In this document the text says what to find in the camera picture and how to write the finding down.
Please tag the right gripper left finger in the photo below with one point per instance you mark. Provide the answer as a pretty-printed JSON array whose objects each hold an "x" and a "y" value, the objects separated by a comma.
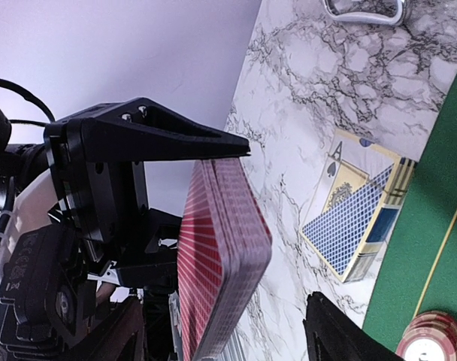
[{"x": 120, "y": 336}]

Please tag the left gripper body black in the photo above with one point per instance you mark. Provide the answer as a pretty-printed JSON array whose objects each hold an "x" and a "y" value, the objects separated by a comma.
[{"x": 99, "y": 180}]

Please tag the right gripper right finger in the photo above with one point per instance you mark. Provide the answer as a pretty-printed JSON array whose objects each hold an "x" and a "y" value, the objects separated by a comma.
[{"x": 331, "y": 335}]

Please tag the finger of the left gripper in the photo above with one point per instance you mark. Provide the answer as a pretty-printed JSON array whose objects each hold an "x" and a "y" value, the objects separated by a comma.
[
  {"x": 146, "y": 262},
  {"x": 143, "y": 130}
]

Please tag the red-backed playing card deck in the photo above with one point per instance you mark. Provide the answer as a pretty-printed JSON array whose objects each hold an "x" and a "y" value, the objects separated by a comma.
[{"x": 224, "y": 248}]

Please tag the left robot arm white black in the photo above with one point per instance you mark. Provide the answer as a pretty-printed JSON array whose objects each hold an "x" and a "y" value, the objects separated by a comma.
[{"x": 20, "y": 164}]

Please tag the round green poker mat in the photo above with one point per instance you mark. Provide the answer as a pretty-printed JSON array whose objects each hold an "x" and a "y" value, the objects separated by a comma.
[{"x": 419, "y": 270}]

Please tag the playing card box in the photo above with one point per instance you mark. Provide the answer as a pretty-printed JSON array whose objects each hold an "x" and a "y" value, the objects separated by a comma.
[{"x": 356, "y": 203}]

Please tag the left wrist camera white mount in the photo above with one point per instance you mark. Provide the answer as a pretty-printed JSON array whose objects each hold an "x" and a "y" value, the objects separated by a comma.
[{"x": 46, "y": 292}]

